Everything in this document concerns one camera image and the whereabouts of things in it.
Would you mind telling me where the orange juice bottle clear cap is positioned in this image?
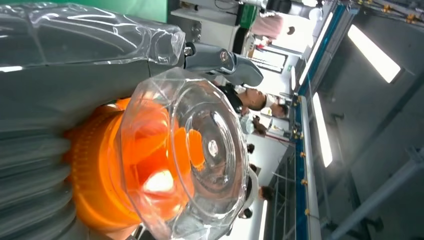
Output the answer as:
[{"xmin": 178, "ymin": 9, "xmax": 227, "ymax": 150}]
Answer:
[{"xmin": 64, "ymin": 67, "xmax": 250, "ymax": 240}]

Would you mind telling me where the person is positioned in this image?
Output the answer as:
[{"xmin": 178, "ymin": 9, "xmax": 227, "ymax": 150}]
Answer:
[
  {"xmin": 239, "ymin": 114, "xmax": 268, "ymax": 137},
  {"xmin": 236, "ymin": 165, "xmax": 275, "ymax": 220},
  {"xmin": 264, "ymin": 93, "xmax": 290, "ymax": 119},
  {"xmin": 250, "ymin": 12, "xmax": 296, "ymax": 40},
  {"xmin": 216, "ymin": 82, "xmax": 270, "ymax": 116}
]

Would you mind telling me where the white cabinet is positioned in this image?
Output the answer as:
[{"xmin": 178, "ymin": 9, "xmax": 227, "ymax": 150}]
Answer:
[{"xmin": 169, "ymin": 0, "xmax": 240, "ymax": 51}]

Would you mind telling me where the green box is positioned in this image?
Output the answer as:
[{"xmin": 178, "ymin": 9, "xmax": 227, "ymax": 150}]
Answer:
[{"xmin": 237, "ymin": 2, "xmax": 259, "ymax": 30}]

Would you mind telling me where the blue frame beam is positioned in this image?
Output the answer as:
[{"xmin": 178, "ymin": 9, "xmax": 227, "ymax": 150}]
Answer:
[{"xmin": 293, "ymin": 3, "xmax": 347, "ymax": 240}]

